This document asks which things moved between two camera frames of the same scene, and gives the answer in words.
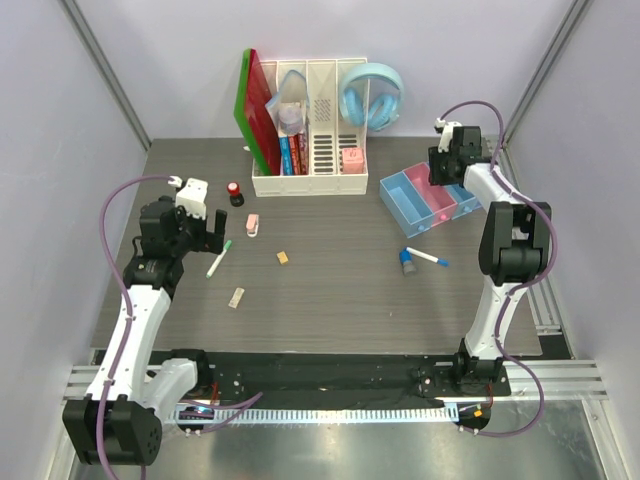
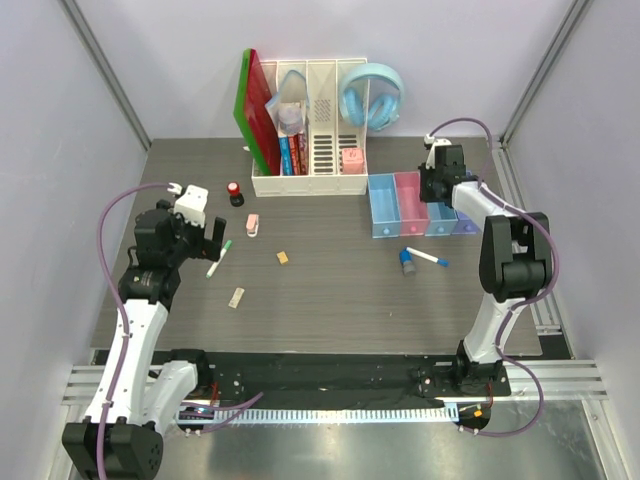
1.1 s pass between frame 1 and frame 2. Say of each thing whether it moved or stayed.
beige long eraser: stayed
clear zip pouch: stayed
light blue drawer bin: moved
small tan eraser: stayed
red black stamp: stayed
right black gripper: moved
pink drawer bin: moved
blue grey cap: stayed
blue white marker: stayed
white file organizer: stayed
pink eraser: stayed
